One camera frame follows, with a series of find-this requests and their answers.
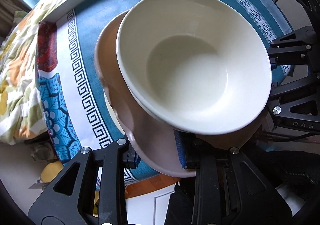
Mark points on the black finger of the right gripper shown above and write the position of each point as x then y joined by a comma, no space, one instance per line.
302,39
306,84

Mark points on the white cream bowl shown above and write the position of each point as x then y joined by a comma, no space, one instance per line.
196,65

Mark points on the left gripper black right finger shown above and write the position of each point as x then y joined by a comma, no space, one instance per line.
214,183

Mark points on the cream yellow bowl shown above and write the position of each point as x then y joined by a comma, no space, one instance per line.
140,107

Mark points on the pink irregular bowl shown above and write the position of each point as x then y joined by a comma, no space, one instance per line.
153,141

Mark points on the floral striped quilt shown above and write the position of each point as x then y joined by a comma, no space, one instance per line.
21,111

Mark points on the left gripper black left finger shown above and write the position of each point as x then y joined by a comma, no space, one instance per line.
112,207

